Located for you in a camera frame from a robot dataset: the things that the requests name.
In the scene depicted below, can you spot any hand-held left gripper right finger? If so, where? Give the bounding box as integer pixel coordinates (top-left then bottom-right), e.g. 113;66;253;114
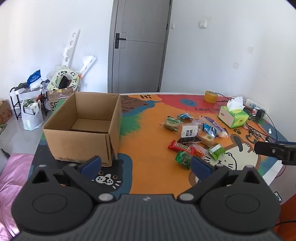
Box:
177;156;264;203

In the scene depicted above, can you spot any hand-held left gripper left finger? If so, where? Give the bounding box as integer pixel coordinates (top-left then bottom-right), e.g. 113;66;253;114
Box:
30;156;116;203

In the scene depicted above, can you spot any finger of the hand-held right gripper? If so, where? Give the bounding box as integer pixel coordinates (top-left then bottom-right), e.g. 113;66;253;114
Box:
254;141;296;166

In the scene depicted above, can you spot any long purple snack packet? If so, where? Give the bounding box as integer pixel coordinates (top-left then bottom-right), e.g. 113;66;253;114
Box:
200;116;229;139

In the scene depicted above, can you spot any orange clear snack packet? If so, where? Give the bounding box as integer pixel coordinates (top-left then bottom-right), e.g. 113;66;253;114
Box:
188;142;208;158

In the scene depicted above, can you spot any dark green snack packet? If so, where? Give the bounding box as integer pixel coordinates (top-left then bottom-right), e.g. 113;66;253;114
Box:
175;151;194;170

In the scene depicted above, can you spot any light green snack packet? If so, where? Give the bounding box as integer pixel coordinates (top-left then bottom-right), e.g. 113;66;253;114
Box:
208;144;227;161

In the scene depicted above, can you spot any bunch of keys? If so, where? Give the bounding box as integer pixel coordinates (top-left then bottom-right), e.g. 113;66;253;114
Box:
245;126;262;140

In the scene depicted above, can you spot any yellow cookie packet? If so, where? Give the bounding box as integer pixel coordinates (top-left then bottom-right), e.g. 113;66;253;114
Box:
196;130;218;146

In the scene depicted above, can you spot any red snack packet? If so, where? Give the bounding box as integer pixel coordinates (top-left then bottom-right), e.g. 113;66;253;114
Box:
168;140;197;155

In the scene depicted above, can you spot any black white label packet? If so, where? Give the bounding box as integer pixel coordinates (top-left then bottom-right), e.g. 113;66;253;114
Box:
177;124;202;144

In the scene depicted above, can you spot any black charger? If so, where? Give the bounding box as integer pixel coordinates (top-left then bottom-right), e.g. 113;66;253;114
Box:
255;109;268;120

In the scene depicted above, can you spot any small blue snack packet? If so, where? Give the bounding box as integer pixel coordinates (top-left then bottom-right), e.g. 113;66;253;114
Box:
202;123;217;138

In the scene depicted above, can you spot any green tissue box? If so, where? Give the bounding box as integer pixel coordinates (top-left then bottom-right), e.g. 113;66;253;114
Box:
218;97;250;129

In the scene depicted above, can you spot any white power strip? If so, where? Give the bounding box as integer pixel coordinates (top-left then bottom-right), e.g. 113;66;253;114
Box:
245;99;267;112

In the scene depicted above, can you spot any blue green snack packet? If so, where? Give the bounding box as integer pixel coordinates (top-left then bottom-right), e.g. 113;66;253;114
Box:
177;113;194;122

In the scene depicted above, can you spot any green cake packet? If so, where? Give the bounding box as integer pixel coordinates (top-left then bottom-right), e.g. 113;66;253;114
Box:
159;115;183;132

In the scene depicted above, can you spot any yellow tape roll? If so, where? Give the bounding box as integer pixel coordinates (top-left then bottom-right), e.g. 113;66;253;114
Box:
203;90;217;104

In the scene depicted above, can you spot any white plastic bag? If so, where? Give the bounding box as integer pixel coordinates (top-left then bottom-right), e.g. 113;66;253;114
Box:
21;100;44;131

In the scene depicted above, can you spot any pink blanket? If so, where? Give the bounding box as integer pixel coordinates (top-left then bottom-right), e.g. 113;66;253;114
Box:
0;153;36;240

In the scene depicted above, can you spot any panda print toilet seat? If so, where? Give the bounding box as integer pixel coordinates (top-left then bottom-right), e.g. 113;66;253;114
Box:
47;68;80;92

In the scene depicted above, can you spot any small printed cardboard box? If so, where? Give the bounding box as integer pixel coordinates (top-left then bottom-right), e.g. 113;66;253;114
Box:
0;100;13;124

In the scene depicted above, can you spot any short white foam board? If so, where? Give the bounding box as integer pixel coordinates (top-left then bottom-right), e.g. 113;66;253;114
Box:
77;55;97;78

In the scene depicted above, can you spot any black shoe rack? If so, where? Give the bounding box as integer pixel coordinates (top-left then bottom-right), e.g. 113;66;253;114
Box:
10;85;49;120

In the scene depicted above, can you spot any blue plastic bag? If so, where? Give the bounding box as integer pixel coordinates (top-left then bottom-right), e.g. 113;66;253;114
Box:
27;69;42;88

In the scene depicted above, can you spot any grey door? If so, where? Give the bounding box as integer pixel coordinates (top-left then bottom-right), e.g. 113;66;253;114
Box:
107;0;173;94

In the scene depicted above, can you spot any tall white foam board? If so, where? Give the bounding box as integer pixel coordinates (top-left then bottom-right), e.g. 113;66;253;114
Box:
59;29;81;69

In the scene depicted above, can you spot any black cable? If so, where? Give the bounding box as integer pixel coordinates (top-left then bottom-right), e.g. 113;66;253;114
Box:
215;92;288;178

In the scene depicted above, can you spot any black door handle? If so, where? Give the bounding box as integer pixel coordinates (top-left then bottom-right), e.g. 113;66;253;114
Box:
115;33;127;49

